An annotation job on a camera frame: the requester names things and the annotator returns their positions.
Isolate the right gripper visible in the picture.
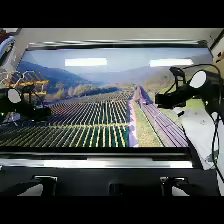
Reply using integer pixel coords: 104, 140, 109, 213
154, 89, 183, 110

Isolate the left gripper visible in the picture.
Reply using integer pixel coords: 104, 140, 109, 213
32, 106, 53, 122

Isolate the wooden hanger rack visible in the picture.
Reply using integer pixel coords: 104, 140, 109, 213
0, 70, 50, 98

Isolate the silver frame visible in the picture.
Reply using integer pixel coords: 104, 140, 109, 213
0, 151, 224, 197

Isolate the black cable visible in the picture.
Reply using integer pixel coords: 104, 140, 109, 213
181, 62, 224, 182

